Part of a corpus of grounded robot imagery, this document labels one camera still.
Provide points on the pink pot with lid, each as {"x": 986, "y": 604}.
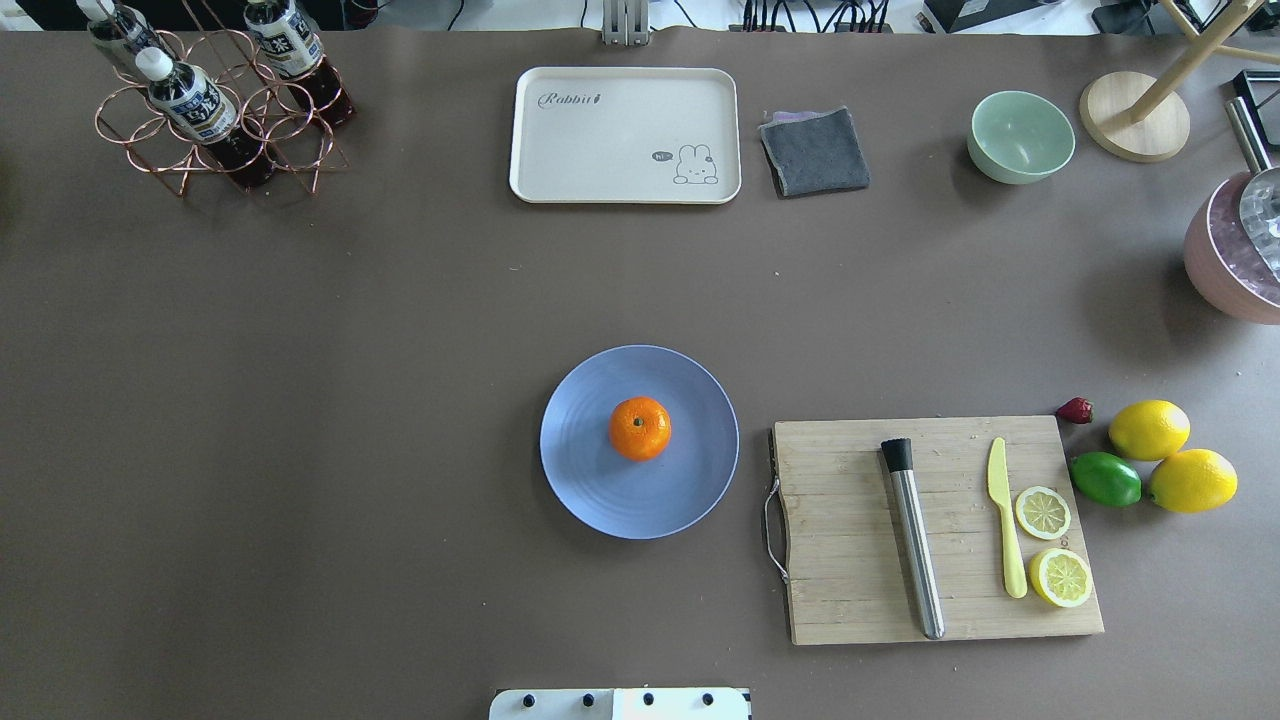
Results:
{"x": 1230, "y": 248}

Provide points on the steel muddler black tip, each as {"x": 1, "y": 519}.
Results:
{"x": 898, "y": 455}

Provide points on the red strawberry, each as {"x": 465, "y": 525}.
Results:
{"x": 1077, "y": 411}

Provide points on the orange mandarin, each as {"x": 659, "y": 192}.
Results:
{"x": 639, "y": 429}

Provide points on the green bowl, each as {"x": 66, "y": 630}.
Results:
{"x": 1019, "y": 138}

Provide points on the yellow lemon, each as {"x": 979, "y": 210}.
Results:
{"x": 1150, "y": 430}
{"x": 1194, "y": 480}

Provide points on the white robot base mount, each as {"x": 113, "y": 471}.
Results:
{"x": 623, "y": 703}

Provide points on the yellow plastic knife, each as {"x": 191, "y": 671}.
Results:
{"x": 998, "y": 488}

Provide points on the grey folded cloth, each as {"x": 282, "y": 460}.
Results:
{"x": 814, "y": 152}

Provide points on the blue plate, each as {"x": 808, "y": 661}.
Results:
{"x": 639, "y": 500}

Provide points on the cream rabbit tray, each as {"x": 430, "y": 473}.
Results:
{"x": 625, "y": 135}

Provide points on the green lime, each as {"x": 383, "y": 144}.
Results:
{"x": 1106, "y": 478}

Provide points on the wooden cutting board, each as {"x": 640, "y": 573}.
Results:
{"x": 848, "y": 575}

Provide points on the round wooden stand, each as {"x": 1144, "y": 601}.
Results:
{"x": 1140, "y": 118}

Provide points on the copper wire bottle rack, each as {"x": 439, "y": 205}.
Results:
{"x": 221, "y": 45}

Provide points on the lemon half slice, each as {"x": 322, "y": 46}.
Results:
{"x": 1061, "y": 577}
{"x": 1043, "y": 513}

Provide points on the tea bottle white cap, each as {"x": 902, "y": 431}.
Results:
{"x": 201, "y": 111}

